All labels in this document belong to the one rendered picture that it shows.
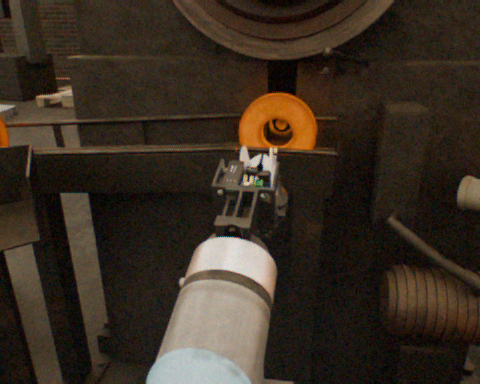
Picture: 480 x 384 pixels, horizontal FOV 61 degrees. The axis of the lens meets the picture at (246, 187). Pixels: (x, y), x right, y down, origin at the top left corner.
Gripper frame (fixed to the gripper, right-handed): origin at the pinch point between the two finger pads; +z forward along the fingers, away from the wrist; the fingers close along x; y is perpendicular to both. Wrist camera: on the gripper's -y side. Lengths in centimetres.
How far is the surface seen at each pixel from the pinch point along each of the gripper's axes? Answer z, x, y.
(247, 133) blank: 21.0, 6.1, -8.2
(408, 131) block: 18.7, -23.7, -4.7
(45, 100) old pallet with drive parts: 347, 316, -185
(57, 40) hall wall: 595, 449, -206
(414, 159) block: 17.1, -25.5, -9.6
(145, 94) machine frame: 29.6, 30.2, -4.8
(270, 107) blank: 22.6, 1.6, -3.0
